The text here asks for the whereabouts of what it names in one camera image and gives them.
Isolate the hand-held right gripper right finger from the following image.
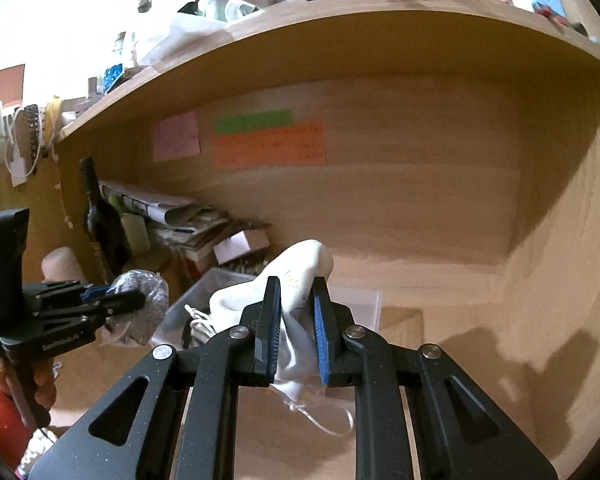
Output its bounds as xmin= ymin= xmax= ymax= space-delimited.
xmin=312 ymin=276 xmax=559 ymax=480

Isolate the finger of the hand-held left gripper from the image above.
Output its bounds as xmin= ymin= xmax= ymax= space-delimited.
xmin=87 ymin=290 xmax=147 ymax=322
xmin=80 ymin=282 xmax=115 ymax=304

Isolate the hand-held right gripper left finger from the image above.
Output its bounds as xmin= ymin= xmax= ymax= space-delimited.
xmin=27 ymin=276 xmax=284 ymax=480

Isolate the clear plastic bag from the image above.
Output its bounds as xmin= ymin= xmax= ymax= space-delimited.
xmin=96 ymin=269 xmax=170 ymax=347

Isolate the clear plastic storage box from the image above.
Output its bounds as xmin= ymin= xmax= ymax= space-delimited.
xmin=161 ymin=267 xmax=384 ymax=352

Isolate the white cloth garment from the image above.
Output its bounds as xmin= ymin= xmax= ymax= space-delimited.
xmin=209 ymin=240 xmax=355 ymax=437

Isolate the person's left forearm red sleeve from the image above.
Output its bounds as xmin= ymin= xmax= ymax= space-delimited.
xmin=0 ymin=359 xmax=35 ymax=468

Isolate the person's left hand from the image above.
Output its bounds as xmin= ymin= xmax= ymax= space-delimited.
xmin=32 ymin=359 xmax=59 ymax=412

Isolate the pink cylindrical candle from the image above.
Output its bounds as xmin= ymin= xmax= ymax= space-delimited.
xmin=40 ymin=247 xmax=89 ymax=284

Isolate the dark wine bottle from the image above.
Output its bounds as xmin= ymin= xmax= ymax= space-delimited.
xmin=78 ymin=157 xmax=132 ymax=273

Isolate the small white cardboard box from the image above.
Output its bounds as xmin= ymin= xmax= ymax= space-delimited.
xmin=212 ymin=230 xmax=272 ymax=266

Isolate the stack of newspapers and magazines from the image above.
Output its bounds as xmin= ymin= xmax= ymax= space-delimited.
xmin=99 ymin=179 xmax=273 ymax=262

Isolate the orange paper note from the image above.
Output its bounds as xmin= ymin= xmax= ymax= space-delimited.
xmin=212 ymin=122 xmax=328 ymax=170

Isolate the pink paper note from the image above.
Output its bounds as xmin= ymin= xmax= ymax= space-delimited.
xmin=152 ymin=111 xmax=201 ymax=162

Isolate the wooden shelf unit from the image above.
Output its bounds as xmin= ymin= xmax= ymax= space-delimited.
xmin=0 ymin=0 xmax=600 ymax=480

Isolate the green paper note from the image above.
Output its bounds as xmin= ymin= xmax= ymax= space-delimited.
xmin=215 ymin=109 xmax=294 ymax=136

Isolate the brown cardboard sheet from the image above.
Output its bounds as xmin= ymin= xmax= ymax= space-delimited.
xmin=0 ymin=64 xmax=26 ymax=112

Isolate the white plastic bag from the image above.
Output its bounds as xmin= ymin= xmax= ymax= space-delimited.
xmin=129 ymin=10 xmax=233 ymax=67

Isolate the beaded hanging bracelet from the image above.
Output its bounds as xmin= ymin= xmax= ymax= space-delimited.
xmin=24 ymin=104 xmax=45 ymax=162

